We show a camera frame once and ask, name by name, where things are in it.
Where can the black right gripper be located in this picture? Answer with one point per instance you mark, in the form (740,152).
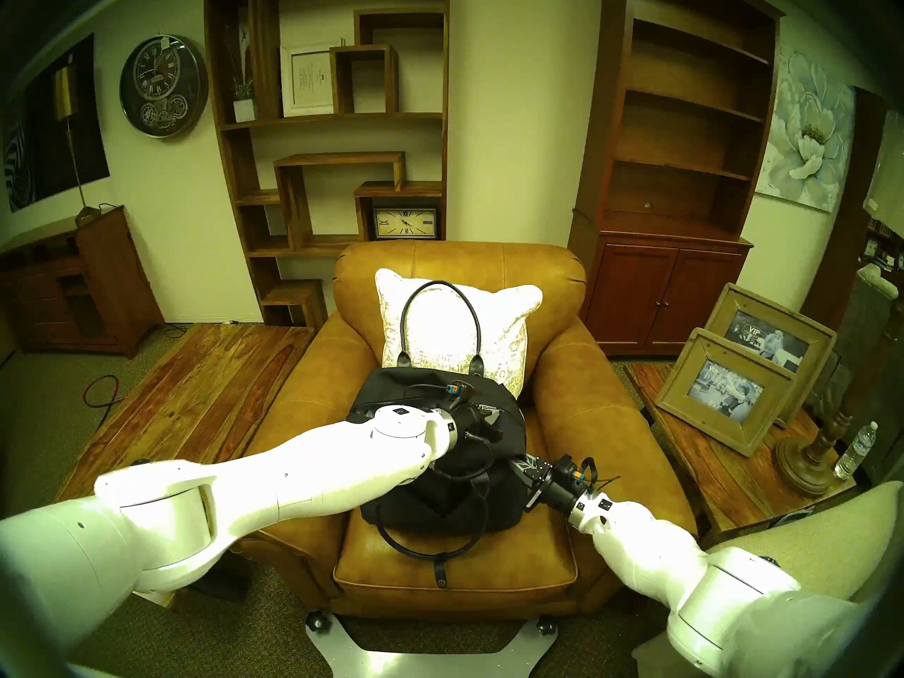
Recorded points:
(559,486)

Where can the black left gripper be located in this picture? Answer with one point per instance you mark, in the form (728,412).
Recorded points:
(474,428)

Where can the black zipper handbag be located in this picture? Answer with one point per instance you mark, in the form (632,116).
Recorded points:
(494,507)

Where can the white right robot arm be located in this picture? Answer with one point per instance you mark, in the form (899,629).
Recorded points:
(657,553)

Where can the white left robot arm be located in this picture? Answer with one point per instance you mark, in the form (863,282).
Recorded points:
(304,472)

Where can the white patterned cushion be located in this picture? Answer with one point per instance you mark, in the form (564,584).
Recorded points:
(508,330)

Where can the tan leather armchair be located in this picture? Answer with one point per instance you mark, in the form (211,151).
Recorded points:
(452,563)

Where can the black caster wheel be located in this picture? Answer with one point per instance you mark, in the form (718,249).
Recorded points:
(318,621)
(546,625)

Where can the rustic wooden side table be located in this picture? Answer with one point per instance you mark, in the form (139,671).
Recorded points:
(720,479)

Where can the reddish wooden hutch bookcase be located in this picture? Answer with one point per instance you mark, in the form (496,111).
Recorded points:
(657,295)

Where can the rectangular table clock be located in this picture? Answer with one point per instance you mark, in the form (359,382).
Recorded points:
(405,222)

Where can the turned wooden table lamp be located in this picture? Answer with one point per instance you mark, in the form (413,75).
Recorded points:
(805,465)

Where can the rustic wooden coffee table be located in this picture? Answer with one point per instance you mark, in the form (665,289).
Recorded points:
(191,401)

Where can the beige fabric sofa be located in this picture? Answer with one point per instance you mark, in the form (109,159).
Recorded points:
(840,535)

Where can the clear plastic water bottle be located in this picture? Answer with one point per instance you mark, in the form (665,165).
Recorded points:
(854,454)

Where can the open wooden shelf unit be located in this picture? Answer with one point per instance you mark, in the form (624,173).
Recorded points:
(332,119)

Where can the grey upholstered armchair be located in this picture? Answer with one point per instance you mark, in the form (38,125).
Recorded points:
(858,316)

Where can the white framed certificate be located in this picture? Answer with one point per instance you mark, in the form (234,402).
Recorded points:
(307,80)

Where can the small potted plant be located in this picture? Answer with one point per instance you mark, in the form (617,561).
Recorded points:
(245,109)

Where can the dark wooden media cabinet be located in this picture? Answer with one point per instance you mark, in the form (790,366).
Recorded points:
(113,281)

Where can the dark bookcase with small clocks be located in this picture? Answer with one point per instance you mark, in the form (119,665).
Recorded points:
(883,249)

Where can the white flower painting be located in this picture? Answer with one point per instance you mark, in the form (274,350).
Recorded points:
(805,133)

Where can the slim brass lamp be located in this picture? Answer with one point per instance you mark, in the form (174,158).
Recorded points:
(86,214)

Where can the small wooden photo frame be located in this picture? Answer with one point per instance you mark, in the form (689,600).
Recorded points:
(727,390)

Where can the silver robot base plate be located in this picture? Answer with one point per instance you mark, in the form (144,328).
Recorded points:
(424,666)

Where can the large wooden photo frame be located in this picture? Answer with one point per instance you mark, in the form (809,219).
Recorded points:
(812,330)

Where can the round black wall clock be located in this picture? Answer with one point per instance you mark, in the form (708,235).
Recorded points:
(164,87)

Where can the dark zebra wall art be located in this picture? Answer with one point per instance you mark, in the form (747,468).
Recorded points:
(42,140)

